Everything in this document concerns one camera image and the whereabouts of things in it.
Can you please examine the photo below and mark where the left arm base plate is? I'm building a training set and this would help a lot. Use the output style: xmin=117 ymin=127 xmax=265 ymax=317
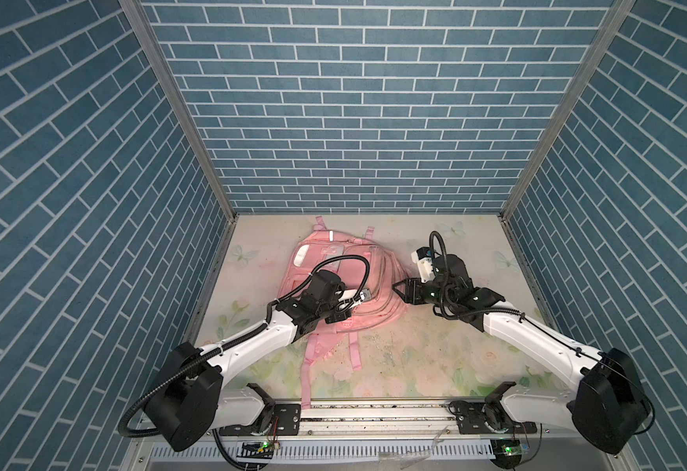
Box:
xmin=219 ymin=403 xmax=302 ymax=437

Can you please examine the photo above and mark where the pink student backpack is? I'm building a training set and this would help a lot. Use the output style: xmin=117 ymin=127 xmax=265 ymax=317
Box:
xmin=279 ymin=217 xmax=407 ymax=409

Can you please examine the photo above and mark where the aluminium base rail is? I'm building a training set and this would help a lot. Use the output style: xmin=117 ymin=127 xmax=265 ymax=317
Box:
xmin=118 ymin=396 xmax=639 ymax=471

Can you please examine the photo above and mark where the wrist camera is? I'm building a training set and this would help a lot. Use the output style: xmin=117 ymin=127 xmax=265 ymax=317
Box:
xmin=411 ymin=246 xmax=435 ymax=283
xmin=339 ymin=288 xmax=370 ymax=306

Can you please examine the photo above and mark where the left black corrugated cable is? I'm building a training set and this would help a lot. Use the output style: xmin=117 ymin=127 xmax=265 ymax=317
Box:
xmin=116 ymin=254 xmax=372 ymax=471

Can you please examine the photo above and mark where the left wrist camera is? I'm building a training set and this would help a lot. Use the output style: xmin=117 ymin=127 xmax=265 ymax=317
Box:
xmin=339 ymin=288 xmax=370 ymax=306

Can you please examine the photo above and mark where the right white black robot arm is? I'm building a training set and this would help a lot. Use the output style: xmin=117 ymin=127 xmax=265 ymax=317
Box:
xmin=394 ymin=247 xmax=656 ymax=455

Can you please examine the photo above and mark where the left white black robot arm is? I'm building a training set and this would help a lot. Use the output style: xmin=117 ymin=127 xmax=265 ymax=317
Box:
xmin=140 ymin=270 xmax=366 ymax=451

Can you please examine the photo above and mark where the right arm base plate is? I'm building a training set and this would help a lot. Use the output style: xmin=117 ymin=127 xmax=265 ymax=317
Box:
xmin=446 ymin=400 xmax=538 ymax=436

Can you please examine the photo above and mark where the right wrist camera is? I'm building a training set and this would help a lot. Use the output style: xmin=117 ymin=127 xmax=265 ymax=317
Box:
xmin=411 ymin=246 xmax=435 ymax=283

